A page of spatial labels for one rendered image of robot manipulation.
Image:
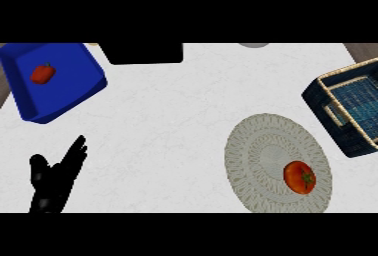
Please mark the red bell pepper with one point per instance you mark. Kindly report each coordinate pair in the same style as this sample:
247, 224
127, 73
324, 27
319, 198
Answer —
42, 74

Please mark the dark blue wicker basket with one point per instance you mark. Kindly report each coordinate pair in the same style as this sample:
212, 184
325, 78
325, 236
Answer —
355, 110

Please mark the blue plastic tray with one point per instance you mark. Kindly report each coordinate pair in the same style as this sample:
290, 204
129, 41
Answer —
59, 86

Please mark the grey round object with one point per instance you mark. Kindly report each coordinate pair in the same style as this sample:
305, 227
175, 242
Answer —
254, 44

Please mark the black box appliance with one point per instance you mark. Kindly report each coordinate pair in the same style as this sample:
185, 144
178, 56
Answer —
142, 53

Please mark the red tomato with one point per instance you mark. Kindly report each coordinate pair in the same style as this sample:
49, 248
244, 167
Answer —
299, 177

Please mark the round white woven placemat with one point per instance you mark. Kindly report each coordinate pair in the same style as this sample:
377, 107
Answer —
266, 156

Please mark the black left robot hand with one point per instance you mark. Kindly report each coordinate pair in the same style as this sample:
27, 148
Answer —
59, 176

